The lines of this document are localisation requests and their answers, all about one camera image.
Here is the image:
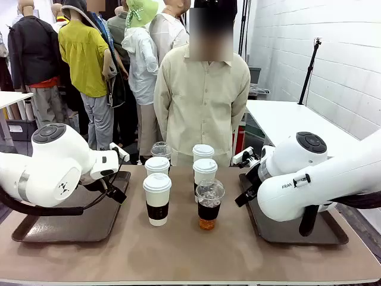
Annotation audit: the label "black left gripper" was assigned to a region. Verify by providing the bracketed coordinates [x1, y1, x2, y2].
[102, 178, 127, 206]

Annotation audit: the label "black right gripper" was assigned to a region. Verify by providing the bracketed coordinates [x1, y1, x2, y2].
[234, 166, 263, 208]

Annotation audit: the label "white paper cup black sleeve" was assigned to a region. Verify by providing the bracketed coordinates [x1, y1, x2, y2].
[192, 158, 218, 203]
[142, 172, 173, 227]
[192, 144, 215, 163]
[144, 156, 171, 177]

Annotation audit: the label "clear iced coffee cup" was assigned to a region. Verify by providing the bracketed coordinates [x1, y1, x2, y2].
[195, 178, 226, 231]
[150, 141, 173, 160]

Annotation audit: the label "brown plastic serving tray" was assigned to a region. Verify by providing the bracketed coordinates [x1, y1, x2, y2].
[238, 172, 349, 245]
[11, 170, 132, 243]

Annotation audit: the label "large white table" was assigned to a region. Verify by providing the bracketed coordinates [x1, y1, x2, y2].
[245, 100, 360, 156]

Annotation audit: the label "person in beige shirt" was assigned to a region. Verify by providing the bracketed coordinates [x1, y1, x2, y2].
[153, 5, 251, 167]

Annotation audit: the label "grey waste bin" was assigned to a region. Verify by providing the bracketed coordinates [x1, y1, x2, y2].
[248, 66, 263, 94]

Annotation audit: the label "dark storage box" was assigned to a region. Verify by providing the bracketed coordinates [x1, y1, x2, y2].
[5, 119, 38, 142]

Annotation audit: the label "white paper rolls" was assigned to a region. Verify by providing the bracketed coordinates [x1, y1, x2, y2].
[5, 100, 35, 122]

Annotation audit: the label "mannequin in yellow blouse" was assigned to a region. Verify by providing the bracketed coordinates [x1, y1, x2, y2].
[58, 0, 118, 151]

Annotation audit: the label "black light stand poles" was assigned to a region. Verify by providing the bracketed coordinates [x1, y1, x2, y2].
[238, 0, 251, 60]

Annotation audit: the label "mannequin in grey-green shirt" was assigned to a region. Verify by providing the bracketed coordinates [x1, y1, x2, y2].
[107, 5, 132, 67]

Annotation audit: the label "mannequin in black jacket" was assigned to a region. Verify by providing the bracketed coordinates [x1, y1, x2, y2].
[7, 0, 62, 129]

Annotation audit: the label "person in blue shirt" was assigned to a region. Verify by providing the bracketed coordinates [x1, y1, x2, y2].
[86, 0, 129, 144]

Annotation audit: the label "green sun hat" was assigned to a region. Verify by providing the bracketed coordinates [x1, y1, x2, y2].
[125, 0, 160, 29]

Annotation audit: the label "grey bucket hat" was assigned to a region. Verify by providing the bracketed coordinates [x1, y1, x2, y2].
[61, 0, 96, 28]

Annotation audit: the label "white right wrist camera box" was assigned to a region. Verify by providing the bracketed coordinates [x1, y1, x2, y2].
[232, 146, 254, 165]

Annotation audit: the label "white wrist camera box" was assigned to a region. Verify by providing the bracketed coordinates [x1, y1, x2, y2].
[232, 146, 254, 165]
[109, 142, 130, 163]

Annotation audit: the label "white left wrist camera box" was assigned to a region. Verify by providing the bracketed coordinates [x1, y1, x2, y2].
[109, 142, 130, 163]

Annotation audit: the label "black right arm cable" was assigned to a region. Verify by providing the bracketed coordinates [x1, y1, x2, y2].
[298, 193, 381, 238]

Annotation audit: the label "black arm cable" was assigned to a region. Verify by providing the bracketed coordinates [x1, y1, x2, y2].
[0, 178, 110, 217]
[298, 193, 381, 238]

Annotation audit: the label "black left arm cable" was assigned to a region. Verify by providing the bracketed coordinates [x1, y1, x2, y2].
[0, 178, 110, 217]

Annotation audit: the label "black camera tripod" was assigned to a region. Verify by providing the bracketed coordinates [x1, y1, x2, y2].
[297, 37, 323, 105]

